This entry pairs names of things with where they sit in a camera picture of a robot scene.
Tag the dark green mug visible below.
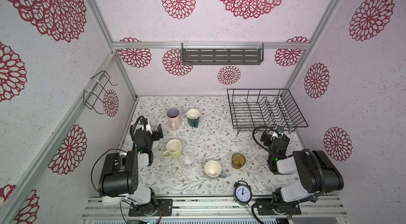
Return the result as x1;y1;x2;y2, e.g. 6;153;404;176
186;109;200;128

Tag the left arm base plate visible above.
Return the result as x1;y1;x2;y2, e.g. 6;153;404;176
129;199;173;217

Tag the grey wall shelf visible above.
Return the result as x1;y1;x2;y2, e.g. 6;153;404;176
181;44;264;66

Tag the pink iridescent mug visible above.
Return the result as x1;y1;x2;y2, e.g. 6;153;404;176
166;108;182;131

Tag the black alarm clock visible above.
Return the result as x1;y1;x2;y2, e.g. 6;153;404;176
233;180;252;206

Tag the amber glass cup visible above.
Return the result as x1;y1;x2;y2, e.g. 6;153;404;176
231;153;246;169

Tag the black wire wall holder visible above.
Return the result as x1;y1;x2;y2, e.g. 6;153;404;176
82;70;118;115

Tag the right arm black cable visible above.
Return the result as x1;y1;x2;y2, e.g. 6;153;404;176
252;125;327;224

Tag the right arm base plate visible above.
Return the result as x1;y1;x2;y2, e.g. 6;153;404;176
255;198;301;216

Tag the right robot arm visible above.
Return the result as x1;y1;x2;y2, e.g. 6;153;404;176
252;125;344;206

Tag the clear glass cup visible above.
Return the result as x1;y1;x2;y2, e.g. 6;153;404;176
180;153;195;169

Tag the light green mug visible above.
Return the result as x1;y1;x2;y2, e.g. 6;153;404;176
162;139;182;159

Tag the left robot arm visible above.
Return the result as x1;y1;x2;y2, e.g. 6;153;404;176
96;115;163;216

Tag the black wire dish rack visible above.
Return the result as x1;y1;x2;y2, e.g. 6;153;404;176
227;88;308;133

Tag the cream grey-handled mug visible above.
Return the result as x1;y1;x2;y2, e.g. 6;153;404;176
204;160;227;180

